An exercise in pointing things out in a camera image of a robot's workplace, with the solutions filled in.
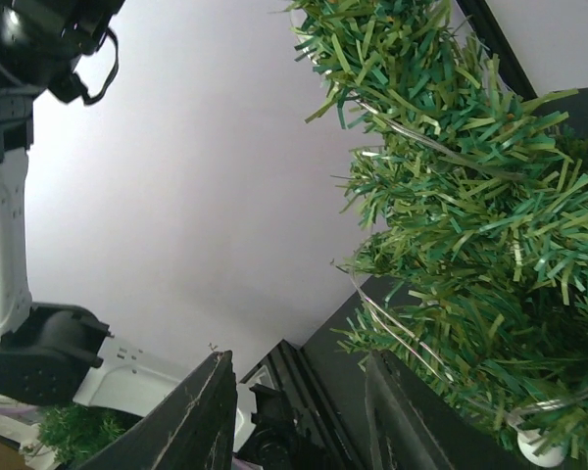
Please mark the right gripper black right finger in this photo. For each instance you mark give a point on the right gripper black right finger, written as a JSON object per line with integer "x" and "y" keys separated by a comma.
{"x": 410, "y": 427}

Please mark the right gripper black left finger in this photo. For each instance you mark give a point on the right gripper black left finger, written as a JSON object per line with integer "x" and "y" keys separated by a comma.
{"x": 193, "y": 428}

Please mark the small green christmas tree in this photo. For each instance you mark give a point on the small green christmas tree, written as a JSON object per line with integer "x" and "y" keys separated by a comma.
{"x": 470, "y": 220}

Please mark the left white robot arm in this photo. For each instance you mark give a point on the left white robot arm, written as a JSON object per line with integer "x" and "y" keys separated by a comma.
{"x": 54, "y": 354}

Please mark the left black frame post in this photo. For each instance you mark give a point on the left black frame post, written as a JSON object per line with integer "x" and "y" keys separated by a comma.
{"x": 488, "y": 30}

